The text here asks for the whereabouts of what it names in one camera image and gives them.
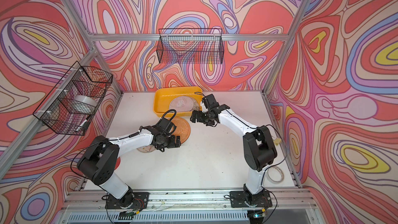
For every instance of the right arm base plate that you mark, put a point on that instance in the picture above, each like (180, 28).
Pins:
(241, 199)

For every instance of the white tape roll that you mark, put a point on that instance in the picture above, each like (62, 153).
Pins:
(275, 175)

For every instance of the left wall wire basket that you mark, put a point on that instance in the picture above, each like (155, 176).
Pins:
(55, 110)

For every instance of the back wall wire basket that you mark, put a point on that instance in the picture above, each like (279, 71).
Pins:
(190, 46)

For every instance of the red plastic cup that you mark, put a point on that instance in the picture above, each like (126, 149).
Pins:
(117, 163)

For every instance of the yellow binder clip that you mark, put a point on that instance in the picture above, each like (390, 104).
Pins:
(277, 141)

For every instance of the marker pen in basket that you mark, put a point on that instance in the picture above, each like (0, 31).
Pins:
(83, 126)

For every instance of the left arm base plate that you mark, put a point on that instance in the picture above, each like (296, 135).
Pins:
(137, 201)

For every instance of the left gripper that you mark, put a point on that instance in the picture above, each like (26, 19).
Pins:
(173, 144)

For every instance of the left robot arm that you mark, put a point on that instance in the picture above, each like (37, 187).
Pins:
(99, 160)

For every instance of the wall wire basket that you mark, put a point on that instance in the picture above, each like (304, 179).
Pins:
(55, 110)
(190, 46)

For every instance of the yellow plastic storage box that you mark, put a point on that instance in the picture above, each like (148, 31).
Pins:
(163, 97)

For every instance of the orange round coaster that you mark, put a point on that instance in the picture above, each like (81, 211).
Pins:
(183, 129)

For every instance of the cream blue doodle coaster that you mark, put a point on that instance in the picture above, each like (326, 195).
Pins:
(147, 149)

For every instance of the green line-art coaster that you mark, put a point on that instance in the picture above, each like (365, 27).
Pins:
(196, 105)

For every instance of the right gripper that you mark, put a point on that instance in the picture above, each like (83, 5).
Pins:
(199, 117)

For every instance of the pale pink cloud coaster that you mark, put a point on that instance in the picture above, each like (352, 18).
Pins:
(181, 104)

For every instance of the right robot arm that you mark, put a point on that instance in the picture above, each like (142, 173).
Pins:
(258, 144)

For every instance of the silver tape roll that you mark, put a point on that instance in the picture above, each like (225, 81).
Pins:
(84, 104)

